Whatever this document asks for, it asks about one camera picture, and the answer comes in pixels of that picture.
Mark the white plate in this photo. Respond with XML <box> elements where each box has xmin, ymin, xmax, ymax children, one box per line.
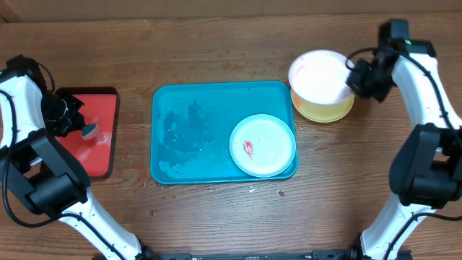
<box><xmin>288</xmin><ymin>50</ymin><xmax>354</xmax><ymax>105</ymax></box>

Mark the yellow-green plate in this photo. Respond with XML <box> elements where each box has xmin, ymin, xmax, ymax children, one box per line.
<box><xmin>290</xmin><ymin>90</ymin><xmax>354</xmax><ymax>123</ymax></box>

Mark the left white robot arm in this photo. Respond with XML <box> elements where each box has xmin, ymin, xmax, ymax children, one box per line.
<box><xmin>1</xmin><ymin>55</ymin><xmax>159</xmax><ymax>260</ymax></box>

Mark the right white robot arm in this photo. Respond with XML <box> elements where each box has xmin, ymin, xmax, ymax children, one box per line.
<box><xmin>343</xmin><ymin>19</ymin><xmax>461</xmax><ymax>259</ymax></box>

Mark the dark tray with red liquid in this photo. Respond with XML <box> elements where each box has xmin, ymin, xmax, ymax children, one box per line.
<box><xmin>56</xmin><ymin>87</ymin><xmax>120</xmax><ymax>178</ymax></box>

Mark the teal plastic tray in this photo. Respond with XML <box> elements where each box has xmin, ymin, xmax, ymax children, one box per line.
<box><xmin>150</xmin><ymin>81</ymin><xmax>295</xmax><ymax>185</ymax></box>

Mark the light blue plate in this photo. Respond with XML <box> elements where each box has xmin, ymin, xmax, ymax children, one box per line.
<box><xmin>230</xmin><ymin>114</ymin><xmax>297</xmax><ymax>178</ymax></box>

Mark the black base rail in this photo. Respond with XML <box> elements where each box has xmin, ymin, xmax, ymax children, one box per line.
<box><xmin>135</xmin><ymin>249</ymin><xmax>368</xmax><ymax>260</ymax></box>

